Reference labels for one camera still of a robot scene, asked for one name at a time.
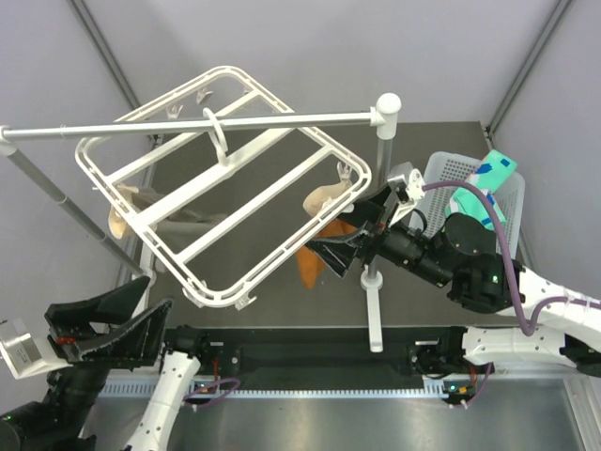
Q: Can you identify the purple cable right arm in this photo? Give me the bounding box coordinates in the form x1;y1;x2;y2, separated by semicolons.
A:
421;180;601;337

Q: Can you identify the grey sock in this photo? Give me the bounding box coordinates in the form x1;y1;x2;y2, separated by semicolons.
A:
131;187;227;241

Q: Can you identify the dark grey table mat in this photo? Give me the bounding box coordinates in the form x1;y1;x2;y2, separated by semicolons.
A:
149;122;514;328

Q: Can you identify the white perforated plastic basket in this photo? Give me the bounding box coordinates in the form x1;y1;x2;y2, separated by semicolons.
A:
417;151;525;258

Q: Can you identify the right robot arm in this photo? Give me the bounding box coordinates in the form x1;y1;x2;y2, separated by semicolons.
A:
307;182;600;377

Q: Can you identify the teal sock upper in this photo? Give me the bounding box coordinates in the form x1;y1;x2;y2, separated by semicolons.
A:
449;149;517;230

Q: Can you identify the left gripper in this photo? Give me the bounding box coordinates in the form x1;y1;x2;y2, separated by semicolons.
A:
45;271;174;440

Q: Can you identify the short purple cable loop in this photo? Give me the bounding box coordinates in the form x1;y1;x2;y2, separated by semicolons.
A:
182;376;242;406

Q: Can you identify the beige sock right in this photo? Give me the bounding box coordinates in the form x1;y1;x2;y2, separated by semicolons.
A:
302;181;351;217

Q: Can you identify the beige sock left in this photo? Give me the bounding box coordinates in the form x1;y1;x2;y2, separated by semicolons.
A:
108;184;139;240

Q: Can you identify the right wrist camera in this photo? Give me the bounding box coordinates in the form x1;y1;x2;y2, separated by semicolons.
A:
387;163;425;226

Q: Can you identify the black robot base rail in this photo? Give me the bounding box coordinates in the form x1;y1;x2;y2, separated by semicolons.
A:
165;326;490;391

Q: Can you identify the white slotted cable duct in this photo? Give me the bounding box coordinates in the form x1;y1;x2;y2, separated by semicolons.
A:
103;378;447;400

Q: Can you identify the beige sock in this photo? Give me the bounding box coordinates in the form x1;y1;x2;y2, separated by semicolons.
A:
302;181;351;217
108;184;139;240

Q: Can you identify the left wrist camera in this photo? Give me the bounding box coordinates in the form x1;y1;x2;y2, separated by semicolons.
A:
1;319;71;380

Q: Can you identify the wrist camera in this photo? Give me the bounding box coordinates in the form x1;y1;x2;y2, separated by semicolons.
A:
1;319;71;380
387;163;425;226

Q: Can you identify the white square clip hanger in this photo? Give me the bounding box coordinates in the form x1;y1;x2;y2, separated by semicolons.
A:
75;66;372;309

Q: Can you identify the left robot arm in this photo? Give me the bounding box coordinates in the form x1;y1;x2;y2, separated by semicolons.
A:
1;276;213;450

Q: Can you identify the orange brown sock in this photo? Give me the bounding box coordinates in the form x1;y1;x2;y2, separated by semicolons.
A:
295;219;356;289

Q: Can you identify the silver white drying rack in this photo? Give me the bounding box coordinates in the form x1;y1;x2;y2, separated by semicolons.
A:
0;92;403;353

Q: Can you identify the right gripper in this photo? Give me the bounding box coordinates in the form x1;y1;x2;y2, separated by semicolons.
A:
304;182;454;288

